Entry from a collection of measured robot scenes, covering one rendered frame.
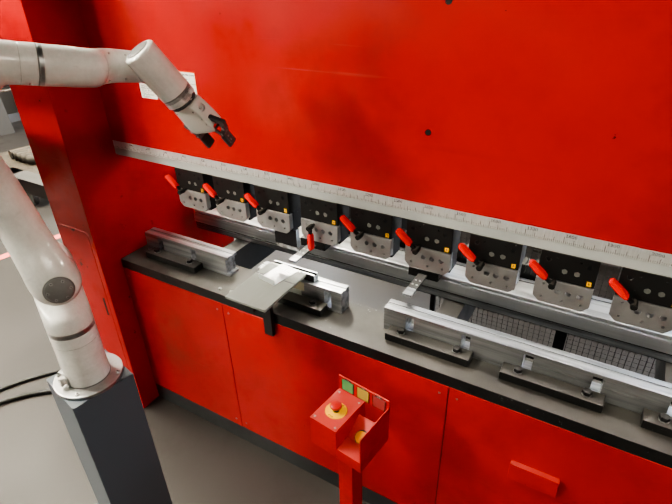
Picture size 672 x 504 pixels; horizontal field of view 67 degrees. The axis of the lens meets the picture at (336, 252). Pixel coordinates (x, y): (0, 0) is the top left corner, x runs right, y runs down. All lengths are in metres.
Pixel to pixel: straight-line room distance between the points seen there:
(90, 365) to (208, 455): 1.21
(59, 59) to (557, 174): 1.20
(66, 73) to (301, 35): 0.65
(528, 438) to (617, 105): 1.01
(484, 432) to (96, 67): 1.53
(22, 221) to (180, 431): 1.69
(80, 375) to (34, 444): 1.48
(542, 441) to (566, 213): 0.72
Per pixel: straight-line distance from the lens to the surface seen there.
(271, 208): 1.88
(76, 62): 1.33
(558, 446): 1.78
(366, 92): 1.53
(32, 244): 1.40
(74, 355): 1.58
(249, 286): 1.92
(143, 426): 1.80
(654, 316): 1.57
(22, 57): 1.32
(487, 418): 1.79
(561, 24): 1.35
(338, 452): 1.73
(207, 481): 2.61
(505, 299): 1.95
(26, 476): 2.95
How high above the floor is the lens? 2.05
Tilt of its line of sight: 30 degrees down
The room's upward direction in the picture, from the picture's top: 2 degrees counter-clockwise
